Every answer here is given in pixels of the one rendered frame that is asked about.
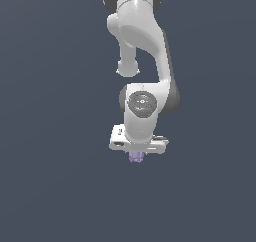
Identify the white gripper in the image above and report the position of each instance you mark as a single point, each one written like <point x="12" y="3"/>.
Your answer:
<point x="117" y="140"/>

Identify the small purple object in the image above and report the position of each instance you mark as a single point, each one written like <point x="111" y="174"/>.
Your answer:
<point x="135" y="157"/>

